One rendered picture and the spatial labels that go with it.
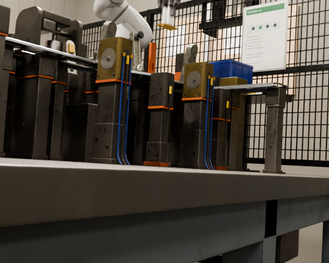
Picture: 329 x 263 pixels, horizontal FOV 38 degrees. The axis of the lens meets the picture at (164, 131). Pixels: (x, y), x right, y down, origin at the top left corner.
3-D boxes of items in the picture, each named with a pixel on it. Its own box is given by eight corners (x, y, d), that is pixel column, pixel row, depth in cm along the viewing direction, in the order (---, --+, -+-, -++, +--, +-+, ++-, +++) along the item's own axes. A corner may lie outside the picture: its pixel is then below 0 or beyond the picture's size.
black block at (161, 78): (166, 168, 141) (172, 70, 143) (142, 166, 148) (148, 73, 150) (177, 169, 145) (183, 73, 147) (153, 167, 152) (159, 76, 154)
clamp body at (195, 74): (205, 170, 148) (211, 60, 151) (176, 168, 156) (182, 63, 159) (217, 171, 153) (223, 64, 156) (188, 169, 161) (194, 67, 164)
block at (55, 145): (49, 159, 135) (57, 60, 137) (35, 159, 140) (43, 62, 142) (61, 160, 138) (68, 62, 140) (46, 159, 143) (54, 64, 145)
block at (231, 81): (232, 170, 180) (237, 76, 182) (214, 169, 185) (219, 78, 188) (243, 171, 186) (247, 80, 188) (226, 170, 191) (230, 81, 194)
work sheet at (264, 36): (285, 69, 204) (288, -2, 206) (239, 73, 218) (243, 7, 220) (287, 70, 205) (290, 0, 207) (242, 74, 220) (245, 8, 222)
